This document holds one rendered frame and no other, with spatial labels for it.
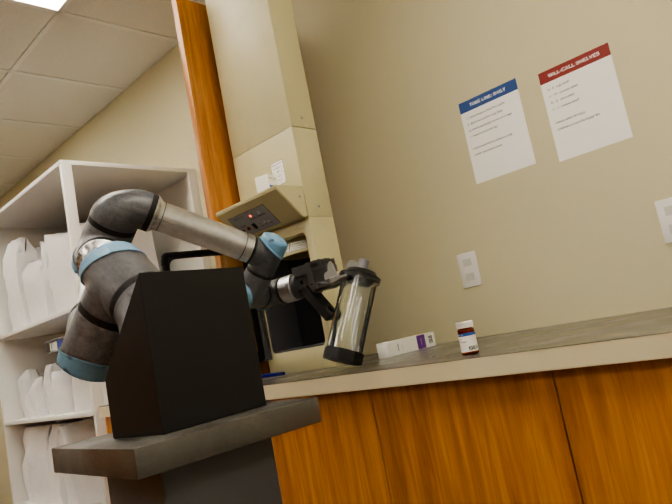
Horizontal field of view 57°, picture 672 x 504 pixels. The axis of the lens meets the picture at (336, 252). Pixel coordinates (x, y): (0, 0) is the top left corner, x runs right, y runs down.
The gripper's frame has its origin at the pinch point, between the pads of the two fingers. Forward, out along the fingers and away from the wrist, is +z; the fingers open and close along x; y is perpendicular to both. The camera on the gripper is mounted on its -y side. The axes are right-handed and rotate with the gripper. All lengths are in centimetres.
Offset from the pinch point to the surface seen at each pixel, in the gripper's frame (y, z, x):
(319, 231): 19.2, -23.7, 23.4
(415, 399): -30.5, 16.1, -17.8
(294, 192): 32.1, -24.9, 16.3
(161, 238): 58, -167, 94
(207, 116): 73, -60, 25
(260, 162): 48, -41, 24
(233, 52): 90, -43, 26
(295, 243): 18.4, -35.0, 25.2
